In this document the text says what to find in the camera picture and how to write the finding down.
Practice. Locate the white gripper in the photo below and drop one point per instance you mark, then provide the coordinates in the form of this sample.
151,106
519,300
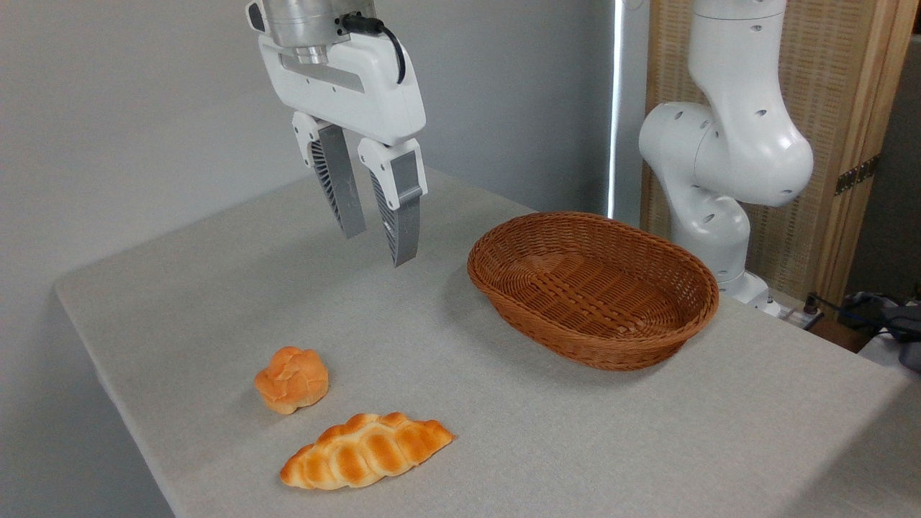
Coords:
367,90

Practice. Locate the long braided bread loaf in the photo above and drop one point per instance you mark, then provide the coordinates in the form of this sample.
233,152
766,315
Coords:
367,453

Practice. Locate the round knotted bread roll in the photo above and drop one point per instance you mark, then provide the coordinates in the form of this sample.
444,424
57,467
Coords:
291,381

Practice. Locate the brown oval wicker basket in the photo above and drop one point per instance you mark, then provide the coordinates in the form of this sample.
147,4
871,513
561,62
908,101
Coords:
611,324

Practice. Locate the black power plug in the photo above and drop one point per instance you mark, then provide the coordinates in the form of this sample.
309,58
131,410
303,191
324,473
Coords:
811,306

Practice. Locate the wooden woven folding screen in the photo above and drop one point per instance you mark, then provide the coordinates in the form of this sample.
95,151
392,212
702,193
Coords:
827,72

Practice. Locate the dark metal screen hinge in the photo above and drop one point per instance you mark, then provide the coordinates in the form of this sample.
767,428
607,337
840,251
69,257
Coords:
856,176

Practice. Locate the dark grey bundle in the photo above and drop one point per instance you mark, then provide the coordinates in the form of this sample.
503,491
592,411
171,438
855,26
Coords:
892,324

